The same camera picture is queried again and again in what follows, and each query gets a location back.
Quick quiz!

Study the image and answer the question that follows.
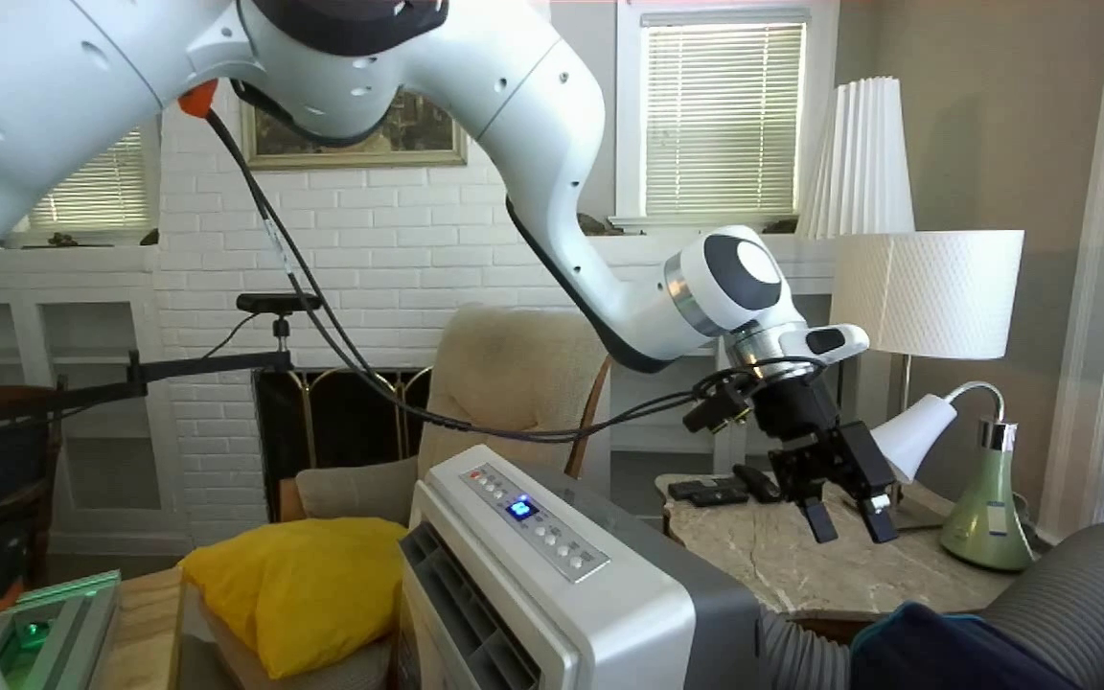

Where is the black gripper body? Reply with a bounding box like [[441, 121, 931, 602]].
[[750, 363, 869, 489]]

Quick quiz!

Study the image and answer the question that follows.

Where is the beige fabric armchair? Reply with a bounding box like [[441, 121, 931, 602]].
[[287, 308, 620, 529]]

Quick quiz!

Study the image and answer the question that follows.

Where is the marble top side table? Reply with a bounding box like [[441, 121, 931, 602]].
[[650, 469, 1031, 634]]

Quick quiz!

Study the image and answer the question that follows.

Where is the white glass door cabinet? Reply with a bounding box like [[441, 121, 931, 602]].
[[568, 230, 866, 519]]

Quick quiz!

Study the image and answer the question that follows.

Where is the green desk lamp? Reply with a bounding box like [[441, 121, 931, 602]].
[[866, 381, 1039, 574]]

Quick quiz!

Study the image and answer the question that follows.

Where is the table lamp with drum shade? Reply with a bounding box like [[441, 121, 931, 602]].
[[824, 227, 1031, 536]]

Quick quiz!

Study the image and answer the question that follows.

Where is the white curtain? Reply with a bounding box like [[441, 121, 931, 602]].
[[1039, 0, 1104, 529]]

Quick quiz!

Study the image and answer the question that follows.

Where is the floor lamp with pleated shade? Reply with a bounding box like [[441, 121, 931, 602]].
[[800, 73, 919, 243]]

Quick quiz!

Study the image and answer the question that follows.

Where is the white portable air conditioner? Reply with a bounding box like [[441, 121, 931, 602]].
[[395, 443, 763, 690]]

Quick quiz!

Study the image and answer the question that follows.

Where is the white window blind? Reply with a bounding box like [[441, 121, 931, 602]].
[[641, 17, 814, 227]]

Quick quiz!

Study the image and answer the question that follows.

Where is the framed town painting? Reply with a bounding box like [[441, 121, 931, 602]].
[[241, 86, 471, 174]]

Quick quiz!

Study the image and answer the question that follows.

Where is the black fireplace screen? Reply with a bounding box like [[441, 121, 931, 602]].
[[252, 363, 437, 526]]

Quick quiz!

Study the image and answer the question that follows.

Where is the yellow pillow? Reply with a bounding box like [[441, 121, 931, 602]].
[[177, 514, 409, 684]]

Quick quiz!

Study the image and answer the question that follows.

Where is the white built-in cabinet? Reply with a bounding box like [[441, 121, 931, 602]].
[[0, 243, 190, 555]]

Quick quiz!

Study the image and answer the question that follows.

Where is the reflective flat panel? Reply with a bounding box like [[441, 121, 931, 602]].
[[0, 567, 131, 690]]

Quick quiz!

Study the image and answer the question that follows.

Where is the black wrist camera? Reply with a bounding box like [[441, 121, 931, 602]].
[[681, 375, 763, 437]]

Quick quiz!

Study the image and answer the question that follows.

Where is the grey ribbed exhaust hose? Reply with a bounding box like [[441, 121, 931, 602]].
[[756, 519, 1104, 690]]

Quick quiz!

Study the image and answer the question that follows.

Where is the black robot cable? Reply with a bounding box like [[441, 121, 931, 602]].
[[177, 81, 824, 449]]

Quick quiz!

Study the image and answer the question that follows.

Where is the black stereo camera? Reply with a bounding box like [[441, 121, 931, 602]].
[[232, 289, 326, 317]]

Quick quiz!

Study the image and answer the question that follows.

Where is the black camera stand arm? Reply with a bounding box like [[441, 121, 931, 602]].
[[0, 312, 298, 418]]

